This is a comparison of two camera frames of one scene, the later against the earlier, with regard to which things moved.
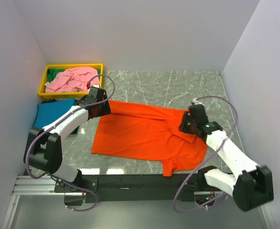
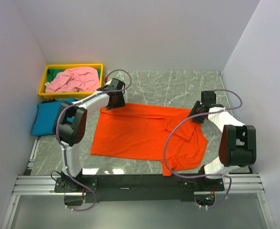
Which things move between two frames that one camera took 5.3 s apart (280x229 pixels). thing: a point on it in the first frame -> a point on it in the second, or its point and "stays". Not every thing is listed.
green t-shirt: (52, 73) stays
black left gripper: (105, 110) -> (120, 103)
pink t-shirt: (73, 79) stays
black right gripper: (182, 126) -> (197, 104)
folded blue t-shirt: (48, 111) stays
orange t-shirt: (148, 133) stays
